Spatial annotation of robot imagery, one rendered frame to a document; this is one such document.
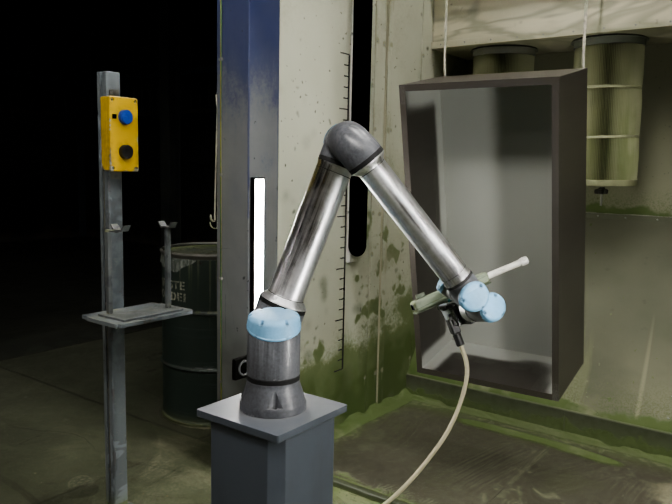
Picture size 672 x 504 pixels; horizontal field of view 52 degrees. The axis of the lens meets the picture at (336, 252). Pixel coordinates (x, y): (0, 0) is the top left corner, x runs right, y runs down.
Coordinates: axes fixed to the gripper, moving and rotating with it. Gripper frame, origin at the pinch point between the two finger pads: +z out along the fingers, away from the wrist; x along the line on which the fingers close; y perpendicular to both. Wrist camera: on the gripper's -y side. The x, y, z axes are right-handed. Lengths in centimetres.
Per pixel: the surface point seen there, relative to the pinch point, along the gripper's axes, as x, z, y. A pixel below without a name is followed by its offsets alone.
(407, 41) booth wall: 74, 95, -119
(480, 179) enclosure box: 48, 30, -37
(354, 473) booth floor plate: -44, 54, 58
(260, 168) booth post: -35, 41, -74
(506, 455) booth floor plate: 24, 57, 83
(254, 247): -49, 43, -45
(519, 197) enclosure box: 56, 20, -24
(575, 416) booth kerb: 69, 67, 86
